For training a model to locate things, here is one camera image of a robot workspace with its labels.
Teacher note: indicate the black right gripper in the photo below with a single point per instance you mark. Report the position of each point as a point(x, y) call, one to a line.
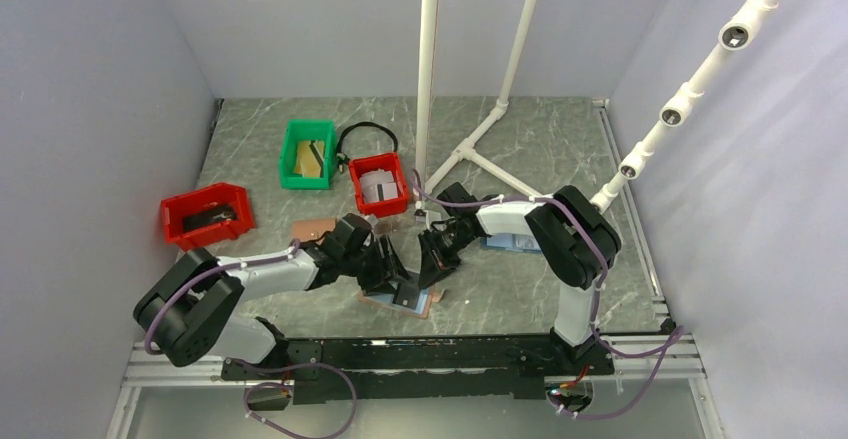
point(434, 262)

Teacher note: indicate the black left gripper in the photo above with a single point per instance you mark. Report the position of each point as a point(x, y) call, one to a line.
point(381, 275)

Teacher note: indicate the tan card holder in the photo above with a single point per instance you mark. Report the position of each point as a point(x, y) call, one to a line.
point(405, 299)
point(312, 230)

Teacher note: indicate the blue card holder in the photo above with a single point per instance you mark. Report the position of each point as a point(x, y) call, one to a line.
point(512, 243)

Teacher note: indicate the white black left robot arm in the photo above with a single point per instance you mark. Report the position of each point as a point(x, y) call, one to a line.
point(189, 312)

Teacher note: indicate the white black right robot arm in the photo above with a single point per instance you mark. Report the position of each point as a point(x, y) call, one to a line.
point(577, 242)

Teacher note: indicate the white cards in red bin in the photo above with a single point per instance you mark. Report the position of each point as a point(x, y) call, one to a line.
point(378, 186)

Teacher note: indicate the tan closed card holder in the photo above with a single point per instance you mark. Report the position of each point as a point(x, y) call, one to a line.
point(312, 230)

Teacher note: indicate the yellow cards in green bin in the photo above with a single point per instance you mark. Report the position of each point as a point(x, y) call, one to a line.
point(310, 159)

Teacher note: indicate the small red bin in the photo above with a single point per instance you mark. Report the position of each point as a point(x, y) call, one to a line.
point(387, 161)

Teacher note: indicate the green bin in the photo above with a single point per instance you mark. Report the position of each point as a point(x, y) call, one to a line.
point(300, 130)

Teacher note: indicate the large red bin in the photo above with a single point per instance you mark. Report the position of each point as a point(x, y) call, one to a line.
point(173, 209)

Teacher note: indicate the black item in red bin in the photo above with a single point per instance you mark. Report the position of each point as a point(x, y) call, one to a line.
point(209, 217)

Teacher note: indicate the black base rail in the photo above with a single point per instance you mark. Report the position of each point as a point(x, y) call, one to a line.
point(521, 366)

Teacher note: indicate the white PVC camera pole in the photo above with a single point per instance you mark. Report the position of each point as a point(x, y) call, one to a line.
point(735, 35)

